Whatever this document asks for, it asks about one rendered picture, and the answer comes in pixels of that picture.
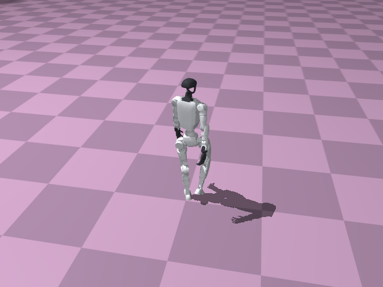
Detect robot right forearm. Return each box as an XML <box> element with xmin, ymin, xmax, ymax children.
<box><xmin>201</xmin><ymin>124</ymin><xmax>209</xmax><ymax>151</ymax></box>

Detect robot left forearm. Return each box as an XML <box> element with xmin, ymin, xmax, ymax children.
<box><xmin>173</xmin><ymin>113</ymin><xmax>180</xmax><ymax>130</ymax></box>

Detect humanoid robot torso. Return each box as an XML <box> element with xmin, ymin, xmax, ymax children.
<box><xmin>177</xmin><ymin>95</ymin><xmax>200</xmax><ymax>147</ymax></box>

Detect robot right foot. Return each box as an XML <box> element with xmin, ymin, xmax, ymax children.
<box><xmin>194</xmin><ymin>188</ymin><xmax>205</xmax><ymax>195</ymax></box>

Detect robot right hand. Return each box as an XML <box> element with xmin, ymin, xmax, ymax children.
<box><xmin>196</xmin><ymin>146</ymin><xmax>207</xmax><ymax>166</ymax></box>

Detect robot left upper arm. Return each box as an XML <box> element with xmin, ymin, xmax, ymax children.
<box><xmin>171</xmin><ymin>96</ymin><xmax>179</xmax><ymax>118</ymax></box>

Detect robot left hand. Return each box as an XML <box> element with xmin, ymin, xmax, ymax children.
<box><xmin>175</xmin><ymin>128</ymin><xmax>183</xmax><ymax>138</ymax></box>

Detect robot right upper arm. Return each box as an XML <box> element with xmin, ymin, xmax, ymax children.
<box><xmin>196</xmin><ymin>102</ymin><xmax>208</xmax><ymax>131</ymax></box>

